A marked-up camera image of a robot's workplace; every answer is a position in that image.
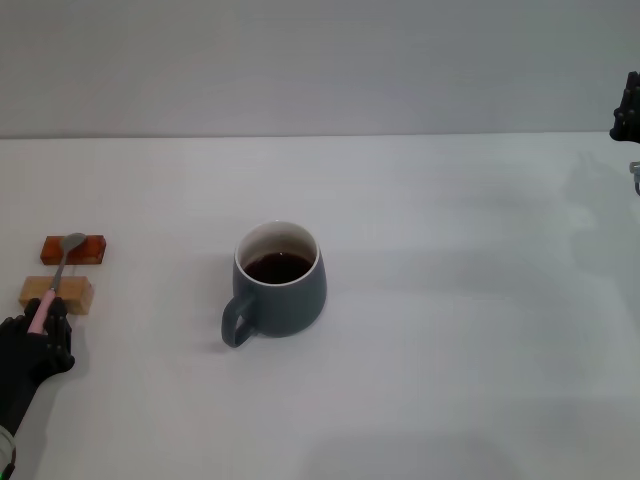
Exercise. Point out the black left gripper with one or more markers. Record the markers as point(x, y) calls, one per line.
point(20, 380)

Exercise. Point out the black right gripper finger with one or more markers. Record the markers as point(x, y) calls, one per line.
point(634, 84)
point(627, 117)

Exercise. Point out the grey ceramic cup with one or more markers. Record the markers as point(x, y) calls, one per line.
point(290, 305)

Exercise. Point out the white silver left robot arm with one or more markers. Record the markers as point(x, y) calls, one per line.
point(6, 460)

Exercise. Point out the light wooden block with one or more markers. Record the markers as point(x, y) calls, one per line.
point(75, 292)

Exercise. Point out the dark brown wooden block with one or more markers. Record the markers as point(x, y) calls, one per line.
point(95, 248)

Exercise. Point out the dark brown coffee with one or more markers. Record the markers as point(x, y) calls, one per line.
point(277, 269)

